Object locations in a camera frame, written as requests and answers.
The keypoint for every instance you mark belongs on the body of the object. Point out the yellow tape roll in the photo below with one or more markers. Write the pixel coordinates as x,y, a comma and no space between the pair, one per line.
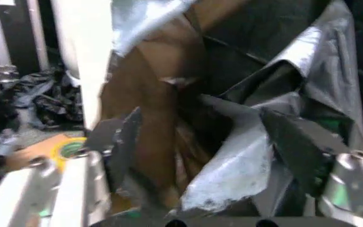
66,147

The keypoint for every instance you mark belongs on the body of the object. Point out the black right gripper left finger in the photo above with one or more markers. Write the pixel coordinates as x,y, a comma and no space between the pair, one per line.
104,134

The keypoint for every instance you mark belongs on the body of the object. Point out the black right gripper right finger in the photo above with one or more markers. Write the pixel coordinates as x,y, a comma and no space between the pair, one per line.
298,146

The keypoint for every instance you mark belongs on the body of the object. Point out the white upright post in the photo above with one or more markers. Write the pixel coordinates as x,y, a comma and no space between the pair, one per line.
80,59

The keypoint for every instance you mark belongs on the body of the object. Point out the brown cardboard sheet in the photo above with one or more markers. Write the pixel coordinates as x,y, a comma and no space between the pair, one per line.
33,151

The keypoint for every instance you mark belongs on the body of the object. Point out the brown trash bin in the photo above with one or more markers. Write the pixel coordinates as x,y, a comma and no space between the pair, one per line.
156,113

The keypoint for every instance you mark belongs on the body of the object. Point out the grey black plastic garbage bag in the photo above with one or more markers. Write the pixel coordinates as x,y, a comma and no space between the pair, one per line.
238,165

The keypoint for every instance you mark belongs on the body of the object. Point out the pile of black garbage bags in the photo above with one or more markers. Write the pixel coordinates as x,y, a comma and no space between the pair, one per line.
47,99

